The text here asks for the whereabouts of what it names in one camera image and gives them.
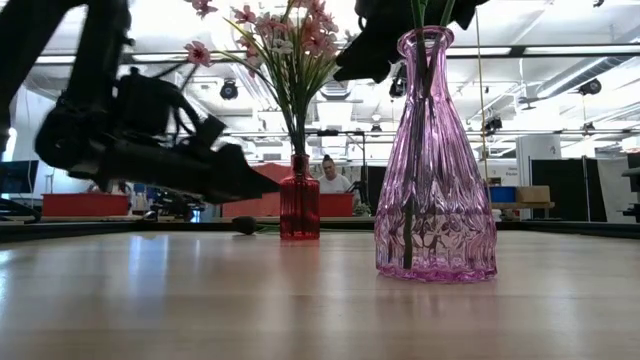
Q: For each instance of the brown cardboard box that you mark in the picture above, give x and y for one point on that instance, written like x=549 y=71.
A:
x=532 y=194

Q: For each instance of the black aluminium table frame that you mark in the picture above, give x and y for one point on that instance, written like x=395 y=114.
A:
x=575 y=229

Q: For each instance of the red ribbed glass vase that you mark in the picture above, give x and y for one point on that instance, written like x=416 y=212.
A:
x=299 y=210

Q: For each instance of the pink artificial flower bunch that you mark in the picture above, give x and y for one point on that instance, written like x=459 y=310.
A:
x=198 y=53
x=315 y=40

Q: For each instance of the dark purple artificial tulip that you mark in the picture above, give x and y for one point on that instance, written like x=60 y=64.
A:
x=245 y=225

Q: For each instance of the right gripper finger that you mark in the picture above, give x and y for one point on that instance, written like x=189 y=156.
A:
x=372 y=60

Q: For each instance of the blue plastic box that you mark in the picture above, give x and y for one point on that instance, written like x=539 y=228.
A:
x=502 y=194

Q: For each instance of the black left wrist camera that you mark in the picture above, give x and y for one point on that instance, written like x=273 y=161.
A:
x=145 y=107

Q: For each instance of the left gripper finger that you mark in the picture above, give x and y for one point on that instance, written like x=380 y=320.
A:
x=240 y=187
x=237 y=156

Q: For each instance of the grey ventilation duct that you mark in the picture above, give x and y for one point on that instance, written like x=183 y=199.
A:
x=590 y=72

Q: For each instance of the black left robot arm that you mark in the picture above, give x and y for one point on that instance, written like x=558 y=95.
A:
x=97 y=45

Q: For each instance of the dark computer monitor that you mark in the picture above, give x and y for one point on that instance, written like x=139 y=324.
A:
x=17 y=177

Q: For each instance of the person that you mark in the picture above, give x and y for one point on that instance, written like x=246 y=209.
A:
x=334 y=184

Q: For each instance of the white cabinet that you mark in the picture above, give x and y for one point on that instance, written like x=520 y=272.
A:
x=537 y=150

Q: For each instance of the dark red artificial tulip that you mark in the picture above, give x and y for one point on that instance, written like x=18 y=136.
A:
x=409 y=225

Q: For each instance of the pink ribbed glass vase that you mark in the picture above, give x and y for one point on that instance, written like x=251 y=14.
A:
x=450 y=210

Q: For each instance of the black ceiling spotlight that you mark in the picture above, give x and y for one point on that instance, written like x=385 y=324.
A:
x=494 y=124
x=590 y=86
x=229 y=90
x=397 y=87

